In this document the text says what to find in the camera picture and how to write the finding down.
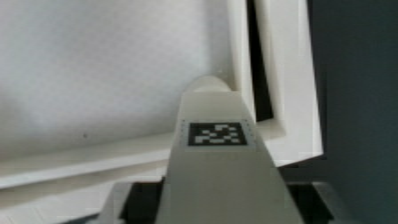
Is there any white right fence bar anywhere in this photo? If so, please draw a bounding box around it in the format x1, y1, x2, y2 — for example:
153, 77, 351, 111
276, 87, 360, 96
255, 0, 324, 166

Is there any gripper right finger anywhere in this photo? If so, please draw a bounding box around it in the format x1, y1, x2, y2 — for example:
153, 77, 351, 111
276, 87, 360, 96
313, 182, 356, 224

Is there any white desk tabletop tray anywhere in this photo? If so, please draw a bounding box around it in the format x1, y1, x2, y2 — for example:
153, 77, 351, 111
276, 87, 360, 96
0, 0, 253, 189

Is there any white fence bar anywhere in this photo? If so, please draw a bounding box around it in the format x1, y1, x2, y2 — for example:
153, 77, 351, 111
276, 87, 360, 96
0, 164, 171, 224
255, 0, 324, 166

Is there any white front fence bar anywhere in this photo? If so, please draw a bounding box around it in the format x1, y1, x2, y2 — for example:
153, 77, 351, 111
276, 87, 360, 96
0, 164, 171, 224

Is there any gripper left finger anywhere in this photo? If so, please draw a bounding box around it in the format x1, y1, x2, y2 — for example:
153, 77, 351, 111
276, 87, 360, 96
88, 182, 134, 224

